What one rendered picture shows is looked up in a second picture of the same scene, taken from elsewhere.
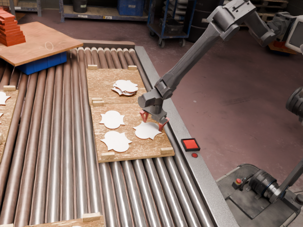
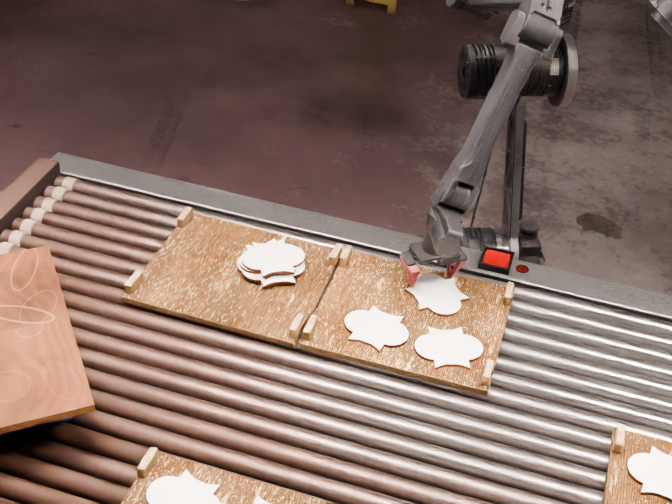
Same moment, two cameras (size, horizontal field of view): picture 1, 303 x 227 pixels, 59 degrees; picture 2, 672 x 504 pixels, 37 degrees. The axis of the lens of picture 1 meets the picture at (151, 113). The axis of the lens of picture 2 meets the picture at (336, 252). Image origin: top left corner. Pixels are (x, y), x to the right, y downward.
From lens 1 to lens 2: 170 cm
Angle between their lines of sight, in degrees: 43
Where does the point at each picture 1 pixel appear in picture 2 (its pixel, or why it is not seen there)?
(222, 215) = (655, 303)
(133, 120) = (390, 300)
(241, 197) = not seen: hidden behind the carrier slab
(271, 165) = (389, 217)
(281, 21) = not seen: outside the picture
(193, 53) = (507, 107)
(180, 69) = (490, 143)
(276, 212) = not seen: hidden behind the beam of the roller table
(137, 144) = (469, 324)
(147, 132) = (443, 295)
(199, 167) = (552, 277)
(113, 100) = (303, 302)
